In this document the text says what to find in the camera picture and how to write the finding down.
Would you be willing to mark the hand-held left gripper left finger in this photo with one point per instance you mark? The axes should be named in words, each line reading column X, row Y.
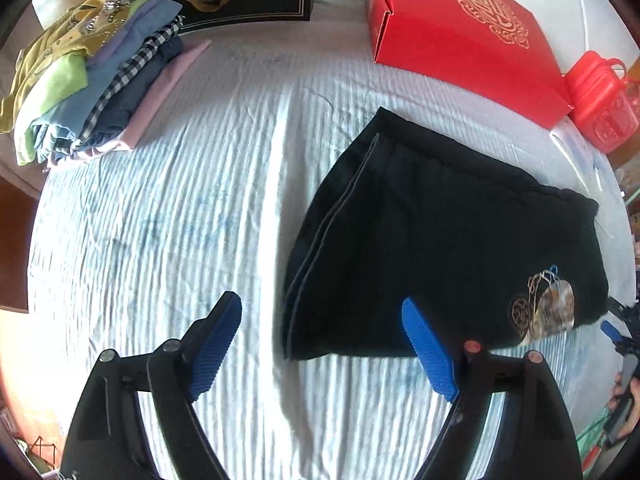
column 215, row 345

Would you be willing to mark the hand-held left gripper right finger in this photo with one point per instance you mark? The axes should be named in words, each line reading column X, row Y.
column 430, row 355

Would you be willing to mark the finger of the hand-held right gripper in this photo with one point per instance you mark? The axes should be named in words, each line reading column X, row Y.
column 625, row 311
column 610, row 331

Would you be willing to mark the black garment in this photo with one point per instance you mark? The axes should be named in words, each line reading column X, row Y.
column 440, row 245

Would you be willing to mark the stack of folded clothes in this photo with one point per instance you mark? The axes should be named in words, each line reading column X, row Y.
column 85, row 75

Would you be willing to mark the person's right hand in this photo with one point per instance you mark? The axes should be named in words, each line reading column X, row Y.
column 635, row 405

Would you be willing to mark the green bag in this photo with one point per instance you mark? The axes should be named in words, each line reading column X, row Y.
column 595, row 440

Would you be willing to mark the clear plastic bag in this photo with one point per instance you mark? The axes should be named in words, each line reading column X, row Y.
column 600, row 172

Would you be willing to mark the white booklet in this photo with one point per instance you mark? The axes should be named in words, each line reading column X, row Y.
column 567, row 142

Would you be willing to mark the small red suitcase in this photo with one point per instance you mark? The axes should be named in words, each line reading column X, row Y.
column 607, row 105

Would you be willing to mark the wooden nightstand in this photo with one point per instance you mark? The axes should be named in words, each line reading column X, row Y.
column 15, row 240

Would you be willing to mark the red gift box gold emblem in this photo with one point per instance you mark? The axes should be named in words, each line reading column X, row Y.
column 465, row 40

